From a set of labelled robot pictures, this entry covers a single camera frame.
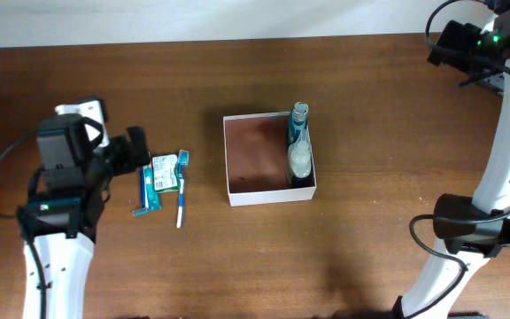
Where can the white open cardboard box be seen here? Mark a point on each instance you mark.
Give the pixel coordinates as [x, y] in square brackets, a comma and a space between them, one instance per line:
[256, 160]

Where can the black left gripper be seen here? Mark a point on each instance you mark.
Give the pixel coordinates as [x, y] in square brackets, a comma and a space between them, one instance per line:
[129, 159]

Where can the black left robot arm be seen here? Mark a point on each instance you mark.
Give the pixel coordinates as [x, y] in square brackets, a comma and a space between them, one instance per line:
[65, 199]

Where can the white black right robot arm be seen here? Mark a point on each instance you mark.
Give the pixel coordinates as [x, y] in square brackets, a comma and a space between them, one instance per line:
[470, 231]

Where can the teal mouthwash bottle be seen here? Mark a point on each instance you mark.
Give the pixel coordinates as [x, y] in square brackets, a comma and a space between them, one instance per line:
[298, 121]

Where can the green white toothpaste tube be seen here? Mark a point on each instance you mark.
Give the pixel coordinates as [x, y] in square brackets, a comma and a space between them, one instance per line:
[151, 196]

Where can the clear pump soap bottle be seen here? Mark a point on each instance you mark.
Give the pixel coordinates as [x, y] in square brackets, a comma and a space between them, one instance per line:
[299, 167]

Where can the blue white toothbrush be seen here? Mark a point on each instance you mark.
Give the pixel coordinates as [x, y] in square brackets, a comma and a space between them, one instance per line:
[183, 160]

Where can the green Dettol soap pack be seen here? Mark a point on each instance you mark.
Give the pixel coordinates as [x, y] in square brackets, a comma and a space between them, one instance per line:
[165, 173]

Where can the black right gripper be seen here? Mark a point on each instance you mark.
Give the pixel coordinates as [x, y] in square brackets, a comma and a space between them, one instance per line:
[457, 55]

